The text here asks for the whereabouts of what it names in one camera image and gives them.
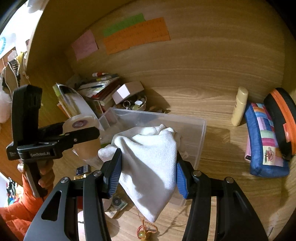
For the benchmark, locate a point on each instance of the glass bowl with trinkets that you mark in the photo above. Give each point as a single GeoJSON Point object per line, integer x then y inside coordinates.
{"type": "Point", "coordinates": [136, 102]}

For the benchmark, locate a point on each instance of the pink sticky note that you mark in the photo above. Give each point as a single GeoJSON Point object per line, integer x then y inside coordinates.
{"type": "Point", "coordinates": [84, 45]}

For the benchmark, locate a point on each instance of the small blue card packet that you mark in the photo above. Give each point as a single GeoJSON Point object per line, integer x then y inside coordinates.
{"type": "Point", "coordinates": [86, 169]}

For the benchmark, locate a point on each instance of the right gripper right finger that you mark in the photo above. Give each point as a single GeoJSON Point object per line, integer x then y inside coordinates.
{"type": "Point", "coordinates": [236, 219]}

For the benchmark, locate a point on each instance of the white fluffy pompom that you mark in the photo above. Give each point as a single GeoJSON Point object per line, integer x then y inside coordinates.
{"type": "Point", "coordinates": [5, 106]}

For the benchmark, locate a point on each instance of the pink phone under pouch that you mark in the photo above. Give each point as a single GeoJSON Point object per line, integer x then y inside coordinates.
{"type": "Point", "coordinates": [247, 155]}

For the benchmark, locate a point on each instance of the orange sleeve forearm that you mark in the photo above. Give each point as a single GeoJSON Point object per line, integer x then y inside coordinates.
{"type": "Point", "coordinates": [17, 217]}

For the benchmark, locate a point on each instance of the green sticky note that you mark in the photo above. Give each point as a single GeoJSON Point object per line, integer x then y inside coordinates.
{"type": "Point", "coordinates": [128, 22]}

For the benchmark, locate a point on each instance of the orange paper note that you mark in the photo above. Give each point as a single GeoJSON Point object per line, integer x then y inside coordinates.
{"type": "Point", "coordinates": [154, 30]}

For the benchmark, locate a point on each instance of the white folded paper stand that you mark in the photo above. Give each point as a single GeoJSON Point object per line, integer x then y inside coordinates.
{"type": "Point", "coordinates": [80, 113]}

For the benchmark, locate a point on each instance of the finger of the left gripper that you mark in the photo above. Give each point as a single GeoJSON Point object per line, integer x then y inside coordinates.
{"type": "Point", "coordinates": [80, 136]}

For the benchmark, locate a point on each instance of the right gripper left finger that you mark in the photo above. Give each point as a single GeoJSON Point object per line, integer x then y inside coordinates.
{"type": "Point", "coordinates": [57, 219]}

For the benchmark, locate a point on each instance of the black orange zip case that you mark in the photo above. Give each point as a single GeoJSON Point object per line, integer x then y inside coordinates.
{"type": "Point", "coordinates": [281, 108]}

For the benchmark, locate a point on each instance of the clear plastic storage bin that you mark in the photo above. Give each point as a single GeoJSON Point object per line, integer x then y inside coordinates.
{"type": "Point", "coordinates": [192, 130]}

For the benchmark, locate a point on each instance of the left hand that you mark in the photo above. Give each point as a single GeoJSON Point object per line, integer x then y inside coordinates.
{"type": "Point", "coordinates": [46, 171]}

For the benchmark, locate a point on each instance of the round cream container purple label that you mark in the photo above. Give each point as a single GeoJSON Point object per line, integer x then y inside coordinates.
{"type": "Point", "coordinates": [87, 150]}

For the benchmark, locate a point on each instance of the stack of books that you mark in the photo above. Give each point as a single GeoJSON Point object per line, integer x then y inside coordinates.
{"type": "Point", "coordinates": [101, 89]}

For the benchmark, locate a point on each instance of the cream lotion bottle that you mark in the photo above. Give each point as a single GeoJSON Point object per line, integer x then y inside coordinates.
{"type": "Point", "coordinates": [240, 105]}

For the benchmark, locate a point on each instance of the white cloth pouch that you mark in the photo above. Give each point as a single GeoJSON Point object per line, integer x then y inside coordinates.
{"type": "Point", "coordinates": [149, 159]}

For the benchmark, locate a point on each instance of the white pink small box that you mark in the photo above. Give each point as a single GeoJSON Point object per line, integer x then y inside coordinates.
{"type": "Point", "coordinates": [127, 90]}

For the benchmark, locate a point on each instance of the blue patchwork pouch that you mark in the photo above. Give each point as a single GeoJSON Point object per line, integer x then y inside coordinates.
{"type": "Point", "coordinates": [266, 158]}

